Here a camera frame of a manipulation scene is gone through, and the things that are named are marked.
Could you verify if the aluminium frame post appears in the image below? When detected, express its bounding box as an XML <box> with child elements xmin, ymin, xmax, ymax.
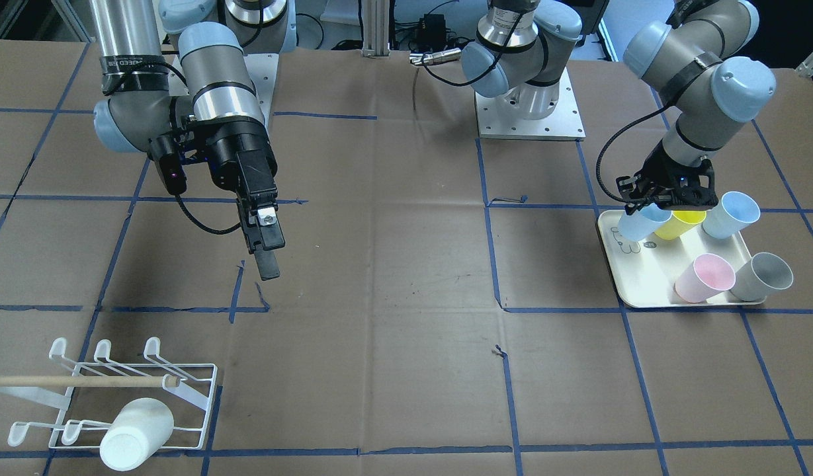
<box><xmin>359</xmin><ymin>1</ymin><xmax>394</xmax><ymax>58</ymax></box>

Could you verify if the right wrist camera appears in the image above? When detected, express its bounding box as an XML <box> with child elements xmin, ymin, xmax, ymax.
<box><xmin>148</xmin><ymin>132</ymin><xmax>206</xmax><ymax>196</ymax></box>

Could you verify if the pink plastic cup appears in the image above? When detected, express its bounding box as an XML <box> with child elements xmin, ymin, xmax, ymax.
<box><xmin>673</xmin><ymin>253</ymin><xmax>736</xmax><ymax>302</ymax></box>

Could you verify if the yellow plastic cup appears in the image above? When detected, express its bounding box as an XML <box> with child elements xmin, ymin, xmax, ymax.
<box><xmin>654</xmin><ymin>210</ymin><xmax>706</xmax><ymax>240</ymax></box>

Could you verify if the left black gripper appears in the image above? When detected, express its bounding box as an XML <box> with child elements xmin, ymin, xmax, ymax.
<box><xmin>644</xmin><ymin>142</ymin><xmax>702</xmax><ymax>189</ymax></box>

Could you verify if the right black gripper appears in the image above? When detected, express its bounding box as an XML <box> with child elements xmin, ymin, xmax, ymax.
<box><xmin>204</xmin><ymin>118</ymin><xmax>286</xmax><ymax>281</ymax></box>

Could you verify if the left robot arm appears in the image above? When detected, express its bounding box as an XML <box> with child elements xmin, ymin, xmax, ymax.
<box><xmin>460</xmin><ymin>1</ymin><xmax>776</xmax><ymax>207</ymax></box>

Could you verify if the cream plastic tray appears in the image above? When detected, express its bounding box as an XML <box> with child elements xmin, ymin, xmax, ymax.
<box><xmin>597</xmin><ymin>209</ymin><xmax>752</xmax><ymax>308</ymax></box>

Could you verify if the grey plastic cup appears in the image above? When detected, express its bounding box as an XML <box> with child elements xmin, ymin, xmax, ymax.
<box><xmin>730</xmin><ymin>252</ymin><xmax>794</xmax><ymax>301</ymax></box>

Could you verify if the light blue cup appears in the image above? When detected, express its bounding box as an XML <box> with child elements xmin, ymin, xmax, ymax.
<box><xmin>702</xmin><ymin>192</ymin><xmax>761</xmax><ymax>240</ymax></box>
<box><xmin>618</xmin><ymin>203</ymin><xmax>673</xmax><ymax>242</ymax></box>

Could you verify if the white plastic cup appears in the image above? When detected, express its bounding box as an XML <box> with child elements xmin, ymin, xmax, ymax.
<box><xmin>99</xmin><ymin>398</ymin><xmax>174</xmax><ymax>472</ymax></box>

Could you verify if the white wire cup rack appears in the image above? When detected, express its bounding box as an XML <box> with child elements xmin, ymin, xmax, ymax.
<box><xmin>0</xmin><ymin>337</ymin><xmax>218</xmax><ymax>452</ymax></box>

